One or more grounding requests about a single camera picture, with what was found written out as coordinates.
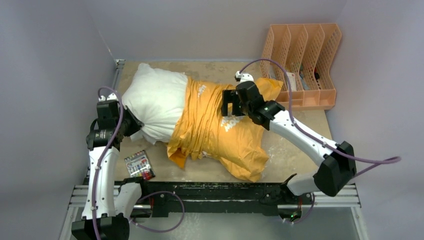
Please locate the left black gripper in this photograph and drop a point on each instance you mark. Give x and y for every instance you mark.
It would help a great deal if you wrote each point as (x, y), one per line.
(136, 124)

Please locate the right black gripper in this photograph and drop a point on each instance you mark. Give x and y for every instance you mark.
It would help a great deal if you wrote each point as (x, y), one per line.
(229, 97)

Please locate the orange Mickey Mouse pillowcase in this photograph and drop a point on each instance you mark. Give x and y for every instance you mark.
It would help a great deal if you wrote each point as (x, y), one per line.
(202, 131)

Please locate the white pillow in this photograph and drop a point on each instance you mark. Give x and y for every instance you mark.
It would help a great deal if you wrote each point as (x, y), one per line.
(156, 97)

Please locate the peach plastic file organizer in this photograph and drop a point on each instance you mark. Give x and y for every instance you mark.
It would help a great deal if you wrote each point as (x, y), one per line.
(308, 51)

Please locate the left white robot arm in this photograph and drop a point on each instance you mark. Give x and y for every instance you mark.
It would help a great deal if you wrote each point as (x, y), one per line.
(106, 217)

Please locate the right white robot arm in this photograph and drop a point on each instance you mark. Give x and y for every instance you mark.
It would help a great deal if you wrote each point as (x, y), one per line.
(335, 164)

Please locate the colourful marker pack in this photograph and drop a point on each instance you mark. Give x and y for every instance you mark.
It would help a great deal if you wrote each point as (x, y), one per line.
(138, 165)

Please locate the white card box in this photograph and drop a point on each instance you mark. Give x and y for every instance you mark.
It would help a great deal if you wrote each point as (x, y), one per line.
(291, 82)

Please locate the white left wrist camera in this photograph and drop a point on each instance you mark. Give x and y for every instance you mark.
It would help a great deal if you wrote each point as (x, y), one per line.
(110, 97)

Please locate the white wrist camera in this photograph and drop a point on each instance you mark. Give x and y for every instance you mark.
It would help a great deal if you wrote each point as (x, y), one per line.
(242, 77)
(110, 97)

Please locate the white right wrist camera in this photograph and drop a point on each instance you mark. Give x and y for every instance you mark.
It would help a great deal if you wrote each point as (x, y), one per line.
(242, 77)

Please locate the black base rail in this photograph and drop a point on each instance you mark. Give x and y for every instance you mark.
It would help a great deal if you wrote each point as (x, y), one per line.
(160, 198)

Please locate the aluminium frame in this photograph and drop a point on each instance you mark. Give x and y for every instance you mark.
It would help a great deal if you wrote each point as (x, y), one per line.
(109, 209)

